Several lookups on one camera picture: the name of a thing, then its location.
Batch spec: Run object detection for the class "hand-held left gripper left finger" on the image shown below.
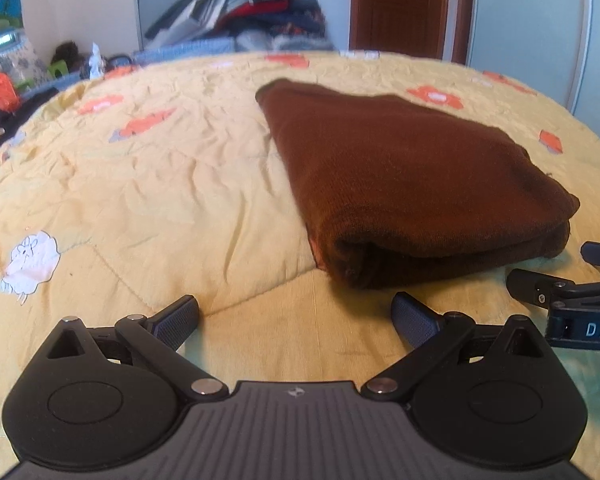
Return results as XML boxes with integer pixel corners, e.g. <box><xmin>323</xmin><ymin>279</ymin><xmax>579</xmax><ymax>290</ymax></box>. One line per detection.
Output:
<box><xmin>32</xmin><ymin>295</ymin><xmax>229</xmax><ymax>402</ymax></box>

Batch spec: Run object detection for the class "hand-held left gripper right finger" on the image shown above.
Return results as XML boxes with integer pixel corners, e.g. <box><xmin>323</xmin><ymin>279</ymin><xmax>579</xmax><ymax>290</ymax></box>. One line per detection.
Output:
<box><xmin>363</xmin><ymin>291</ymin><xmax>561</xmax><ymax>402</ymax></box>

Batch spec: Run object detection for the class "brown towel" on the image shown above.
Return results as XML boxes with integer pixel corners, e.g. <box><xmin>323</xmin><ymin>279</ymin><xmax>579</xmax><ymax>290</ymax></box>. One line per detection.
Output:
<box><xmin>255</xmin><ymin>77</ymin><xmax>581</xmax><ymax>291</ymax></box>

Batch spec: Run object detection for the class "pile of mixed clothes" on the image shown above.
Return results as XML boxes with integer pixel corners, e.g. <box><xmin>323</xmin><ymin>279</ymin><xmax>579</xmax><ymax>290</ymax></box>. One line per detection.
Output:
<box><xmin>145</xmin><ymin>0</ymin><xmax>338</xmax><ymax>53</ymax></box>

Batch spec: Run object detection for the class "yellow carrot print quilt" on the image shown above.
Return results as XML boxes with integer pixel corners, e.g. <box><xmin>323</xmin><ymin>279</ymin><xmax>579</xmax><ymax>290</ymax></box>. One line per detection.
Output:
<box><xmin>0</xmin><ymin>50</ymin><xmax>600</xmax><ymax>476</ymax></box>

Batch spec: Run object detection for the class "white wardrobe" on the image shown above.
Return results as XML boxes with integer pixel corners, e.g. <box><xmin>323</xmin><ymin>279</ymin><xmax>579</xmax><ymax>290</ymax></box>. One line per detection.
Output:
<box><xmin>467</xmin><ymin>0</ymin><xmax>600</xmax><ymax>151</ymax></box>

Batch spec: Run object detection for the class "dark cloth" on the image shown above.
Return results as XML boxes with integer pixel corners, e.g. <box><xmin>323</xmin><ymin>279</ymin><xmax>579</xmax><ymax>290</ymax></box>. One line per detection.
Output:
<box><xmin>0</xmin><ymin>87</ymin><xmax>58</xmax><ymax>161</ymax></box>

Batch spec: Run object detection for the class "blue quilted blanket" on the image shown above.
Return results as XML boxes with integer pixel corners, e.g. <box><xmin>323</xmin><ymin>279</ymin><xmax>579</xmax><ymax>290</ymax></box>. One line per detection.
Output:
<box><xmin>132</xmin><ymin>37</ymin><xmax>241</xmax><ymax>66</ymax></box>

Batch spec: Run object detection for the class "white figurine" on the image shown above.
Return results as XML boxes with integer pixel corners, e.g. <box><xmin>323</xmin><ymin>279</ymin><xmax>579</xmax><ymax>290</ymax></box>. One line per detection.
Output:
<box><xmin>88</xmin><ymin>42</ymin><xmax>104</xmax><ymax>80</ymax></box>

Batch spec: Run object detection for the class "dark fuzzy plush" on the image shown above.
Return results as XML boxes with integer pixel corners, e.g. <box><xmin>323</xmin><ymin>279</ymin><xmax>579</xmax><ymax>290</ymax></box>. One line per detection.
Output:
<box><xmin>52</xmin><ymin>41</ymin><xmax>83</xmax><ymax>68</ymax></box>

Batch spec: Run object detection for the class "brown wooden door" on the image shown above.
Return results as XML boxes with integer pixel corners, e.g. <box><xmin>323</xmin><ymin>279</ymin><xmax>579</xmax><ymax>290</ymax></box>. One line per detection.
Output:
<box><xmin>349</xmin><ymin>0</ymin><xmax>476</xmax><ymax>66</ymax></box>

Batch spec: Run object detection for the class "grey flat board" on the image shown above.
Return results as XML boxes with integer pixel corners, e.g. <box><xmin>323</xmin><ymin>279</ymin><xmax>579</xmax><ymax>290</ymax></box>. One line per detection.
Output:
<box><xmin>134</xmin><ymin>0</ymin><xmax>201</xmax><ymax>53</ymax></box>

